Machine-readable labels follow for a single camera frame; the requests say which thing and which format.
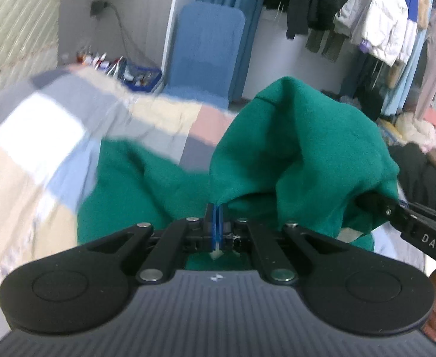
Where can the pink box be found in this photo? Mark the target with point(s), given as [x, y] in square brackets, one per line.
[434, 117]

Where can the cream clothes pile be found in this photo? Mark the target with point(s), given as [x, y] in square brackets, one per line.
[415, 130]

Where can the pink beige trousers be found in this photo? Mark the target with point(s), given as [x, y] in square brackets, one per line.
[435, 63]

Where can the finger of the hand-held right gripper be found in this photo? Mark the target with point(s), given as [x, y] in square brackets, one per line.
[381, 206]

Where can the dark fur-trimmed coat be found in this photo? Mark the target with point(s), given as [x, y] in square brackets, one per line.
[422, 178]

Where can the patchwork cotton quilt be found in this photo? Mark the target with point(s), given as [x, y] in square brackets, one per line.
[35, 148]

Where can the light blue hanging garment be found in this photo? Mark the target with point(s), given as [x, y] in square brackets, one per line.
[408, 78]

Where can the dark teal hanging garment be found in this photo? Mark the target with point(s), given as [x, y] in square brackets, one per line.
[367, 81]

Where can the green printed sweatshirt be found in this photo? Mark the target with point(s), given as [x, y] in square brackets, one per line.
[296, 137]

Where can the cream quilted headboard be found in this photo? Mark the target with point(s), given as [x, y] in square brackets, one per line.
[17, 26]

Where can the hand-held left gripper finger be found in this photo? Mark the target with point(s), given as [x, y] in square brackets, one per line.
[212, 227]
[220, 227]

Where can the group of cosmetic bottles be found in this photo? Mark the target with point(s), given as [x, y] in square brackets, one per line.
[91, 59]

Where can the white puffer jacket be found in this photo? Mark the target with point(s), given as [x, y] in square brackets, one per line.
[385, 15]

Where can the black wall charger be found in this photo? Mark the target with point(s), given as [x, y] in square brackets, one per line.
[99, 7]

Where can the blue plastic tray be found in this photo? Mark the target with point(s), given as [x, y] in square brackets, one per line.
[151, 78]

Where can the striped hanging garment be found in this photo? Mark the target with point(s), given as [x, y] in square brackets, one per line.
[322, 42]

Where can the beige fur coat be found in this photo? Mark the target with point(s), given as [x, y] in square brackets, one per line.
[422, 3]

